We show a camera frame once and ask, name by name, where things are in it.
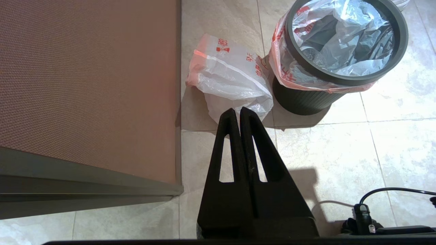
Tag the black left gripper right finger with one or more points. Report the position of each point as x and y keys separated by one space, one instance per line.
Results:
x=282 y=204

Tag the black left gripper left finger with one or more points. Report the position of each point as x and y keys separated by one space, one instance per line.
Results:
x=224 y=204

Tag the used translucent trash bag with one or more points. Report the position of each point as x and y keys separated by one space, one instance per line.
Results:
x=340 y=27

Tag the black round trash bin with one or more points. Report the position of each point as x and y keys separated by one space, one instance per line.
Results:
x=303 y=102

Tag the fresh white plastic bag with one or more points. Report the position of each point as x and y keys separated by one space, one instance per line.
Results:
x=231 y=78

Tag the brown textured partition panel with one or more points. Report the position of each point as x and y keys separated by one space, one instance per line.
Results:
x=85 y=85

